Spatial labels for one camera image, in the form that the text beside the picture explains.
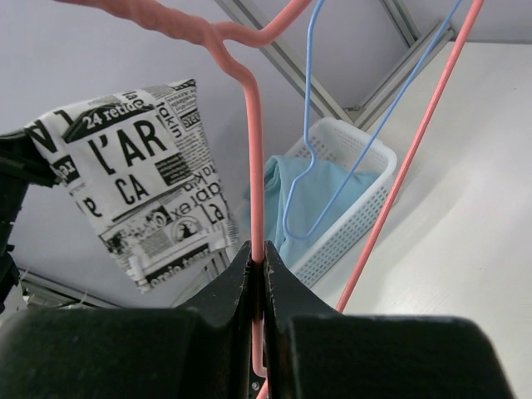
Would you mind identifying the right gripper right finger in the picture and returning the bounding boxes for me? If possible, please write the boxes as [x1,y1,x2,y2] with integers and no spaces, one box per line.
[264,243,513,398]

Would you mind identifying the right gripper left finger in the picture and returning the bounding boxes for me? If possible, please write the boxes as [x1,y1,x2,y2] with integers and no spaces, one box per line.
[1,244,254,398]

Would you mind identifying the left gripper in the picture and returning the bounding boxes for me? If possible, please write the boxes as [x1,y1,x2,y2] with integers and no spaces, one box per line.
[1,130,59,307]

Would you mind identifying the newspaper print trousers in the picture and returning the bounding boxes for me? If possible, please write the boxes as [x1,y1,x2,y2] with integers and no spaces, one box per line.
[24,79,238,292]

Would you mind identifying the light blue trousers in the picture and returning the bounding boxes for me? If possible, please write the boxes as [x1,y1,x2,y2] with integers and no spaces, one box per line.
[264,155,379,268]

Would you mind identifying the white plastic basket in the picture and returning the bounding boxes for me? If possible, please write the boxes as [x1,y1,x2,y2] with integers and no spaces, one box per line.
[290,117,397,288]

